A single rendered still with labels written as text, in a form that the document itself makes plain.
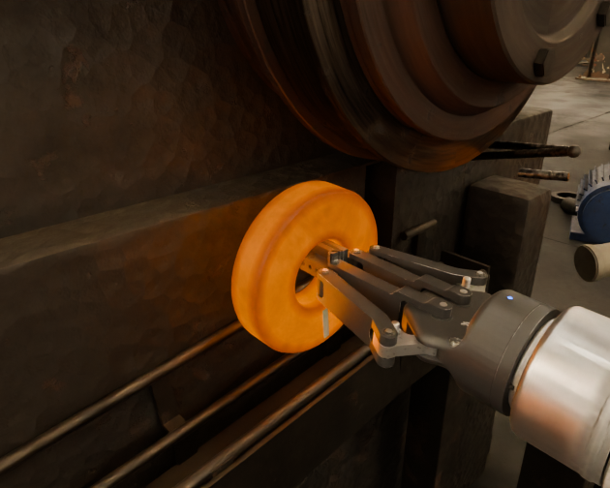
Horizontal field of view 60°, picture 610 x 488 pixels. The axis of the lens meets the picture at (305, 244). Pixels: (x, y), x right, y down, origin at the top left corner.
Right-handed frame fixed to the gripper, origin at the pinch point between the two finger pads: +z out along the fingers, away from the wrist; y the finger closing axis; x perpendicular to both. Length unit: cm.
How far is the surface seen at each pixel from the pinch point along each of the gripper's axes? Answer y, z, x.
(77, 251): -16.5, 8.9, 2.1
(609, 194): 217, 34, -58
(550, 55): 17.4, -9.6, 16.3
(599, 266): 53, -10, -17
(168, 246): -8.9, 8.8, 0.1
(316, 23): -0.7, -0.2, 18.6
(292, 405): -3.2, -1.5, -14.6
